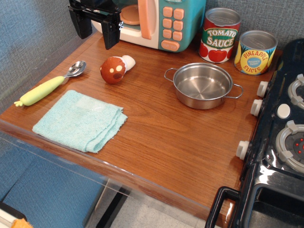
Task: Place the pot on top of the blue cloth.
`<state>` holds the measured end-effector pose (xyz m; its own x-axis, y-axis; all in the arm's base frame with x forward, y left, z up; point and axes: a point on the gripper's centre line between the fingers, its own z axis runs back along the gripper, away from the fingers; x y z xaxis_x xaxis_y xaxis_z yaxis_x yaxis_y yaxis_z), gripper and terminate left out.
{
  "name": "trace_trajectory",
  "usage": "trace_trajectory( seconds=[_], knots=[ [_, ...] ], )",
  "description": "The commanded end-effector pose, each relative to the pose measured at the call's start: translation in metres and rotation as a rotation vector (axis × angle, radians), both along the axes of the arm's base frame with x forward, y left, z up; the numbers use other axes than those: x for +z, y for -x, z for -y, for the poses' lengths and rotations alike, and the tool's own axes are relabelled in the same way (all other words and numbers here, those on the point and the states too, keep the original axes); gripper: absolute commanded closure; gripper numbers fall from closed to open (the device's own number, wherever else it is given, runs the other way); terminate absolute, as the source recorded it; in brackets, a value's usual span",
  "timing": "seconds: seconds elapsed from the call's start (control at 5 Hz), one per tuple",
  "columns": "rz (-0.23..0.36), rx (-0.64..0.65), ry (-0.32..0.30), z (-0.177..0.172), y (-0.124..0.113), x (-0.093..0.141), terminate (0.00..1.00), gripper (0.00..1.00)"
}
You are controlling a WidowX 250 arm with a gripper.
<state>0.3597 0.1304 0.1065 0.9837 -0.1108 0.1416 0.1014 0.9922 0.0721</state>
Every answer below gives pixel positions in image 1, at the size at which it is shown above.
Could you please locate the brown plush mushroom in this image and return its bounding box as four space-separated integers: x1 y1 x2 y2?
100 55 136 85

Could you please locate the white stove knob middle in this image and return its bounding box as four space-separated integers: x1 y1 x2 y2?
250 99 263 117

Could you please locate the white stove knob top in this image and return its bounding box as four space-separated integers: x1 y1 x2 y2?
256 81 268 98

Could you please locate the silver steel pot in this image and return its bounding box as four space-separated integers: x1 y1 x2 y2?
164 63 244 110

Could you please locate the tomato sauce can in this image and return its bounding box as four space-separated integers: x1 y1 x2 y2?
199 8 241 63

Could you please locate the white stove knob bottom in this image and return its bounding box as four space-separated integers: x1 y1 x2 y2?
236 141 249 160

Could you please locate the yellow handled spoon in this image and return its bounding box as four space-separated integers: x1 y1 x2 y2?
14 61 86 107

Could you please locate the pineapple slices can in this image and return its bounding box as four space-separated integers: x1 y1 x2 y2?
234 30 278 76

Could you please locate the white stove knob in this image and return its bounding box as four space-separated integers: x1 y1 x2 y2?
236 141 249 160
250 99 263 117
256 81 268 98

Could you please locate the orange object at corner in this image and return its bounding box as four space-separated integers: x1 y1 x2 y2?
11 218 33 228

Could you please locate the black toy stove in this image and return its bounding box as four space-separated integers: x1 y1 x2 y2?
205 38 304 228

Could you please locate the teal toy microwave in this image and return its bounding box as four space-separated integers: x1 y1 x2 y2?
91 0 207 53

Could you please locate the light blue rag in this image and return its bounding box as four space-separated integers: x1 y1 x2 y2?
32 90 127 153

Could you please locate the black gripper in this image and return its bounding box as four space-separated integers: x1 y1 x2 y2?
69 0 122 50

